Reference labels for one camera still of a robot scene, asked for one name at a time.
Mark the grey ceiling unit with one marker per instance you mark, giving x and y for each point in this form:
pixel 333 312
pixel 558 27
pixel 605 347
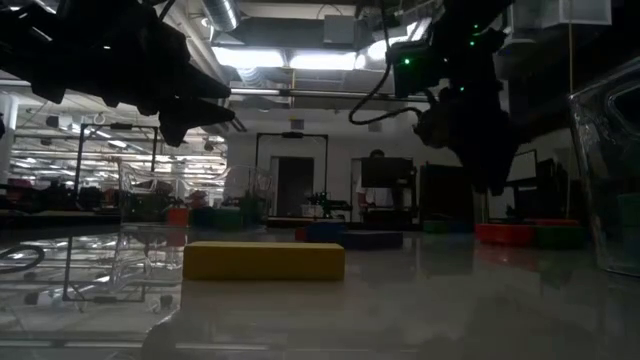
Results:
pixel 340 29

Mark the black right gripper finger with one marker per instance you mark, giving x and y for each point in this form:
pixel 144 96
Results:
pixel 492 172

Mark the black metal frame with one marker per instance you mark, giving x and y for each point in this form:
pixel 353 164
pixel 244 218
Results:
pixel 120 126
pixel 292 134

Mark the long purple block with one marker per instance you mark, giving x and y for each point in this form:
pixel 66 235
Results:
pixel 370 240

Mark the small green block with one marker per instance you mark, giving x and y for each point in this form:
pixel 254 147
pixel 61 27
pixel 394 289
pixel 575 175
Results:
pixel 229 219
pixel 435 226

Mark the clear plastic bin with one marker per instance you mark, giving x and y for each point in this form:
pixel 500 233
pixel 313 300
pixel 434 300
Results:
pixel 600 175
pixel 150 175

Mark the fluorescent ceiling light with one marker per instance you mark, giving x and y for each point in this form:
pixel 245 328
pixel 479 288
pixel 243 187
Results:
pixel 250 57
pixel 325 61

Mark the white ceiling box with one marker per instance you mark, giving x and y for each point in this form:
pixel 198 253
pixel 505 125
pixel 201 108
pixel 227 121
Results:
pixel 575 12

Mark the red block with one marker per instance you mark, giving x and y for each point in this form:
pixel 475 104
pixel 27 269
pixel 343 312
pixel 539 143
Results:
pixel 300 234
pixel 505 234

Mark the silver ventilation duct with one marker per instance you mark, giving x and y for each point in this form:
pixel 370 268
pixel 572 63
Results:
pixel 222 12

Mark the black cabinet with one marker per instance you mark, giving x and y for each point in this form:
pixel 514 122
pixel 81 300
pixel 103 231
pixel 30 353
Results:
pixel 387 172
pixel 445 192

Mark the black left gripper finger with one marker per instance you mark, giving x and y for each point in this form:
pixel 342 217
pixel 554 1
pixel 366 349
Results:
pixel 205 87
pixel 195 116

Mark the long yellow block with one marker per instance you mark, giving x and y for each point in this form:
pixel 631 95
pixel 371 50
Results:
pixel 264 260

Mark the whiteboard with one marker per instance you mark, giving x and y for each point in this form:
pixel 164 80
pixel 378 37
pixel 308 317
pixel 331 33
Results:
pixel 522 167

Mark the black background robot arm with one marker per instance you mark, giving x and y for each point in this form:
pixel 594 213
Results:
pixel 325 204

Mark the small orange block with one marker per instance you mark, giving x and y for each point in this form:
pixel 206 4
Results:
pixel 177 216

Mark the grey ceiling pipe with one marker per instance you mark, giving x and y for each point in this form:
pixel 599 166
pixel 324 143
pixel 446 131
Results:
pixel 320 93

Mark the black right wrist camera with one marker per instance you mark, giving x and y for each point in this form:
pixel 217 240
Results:
pixel 415 70

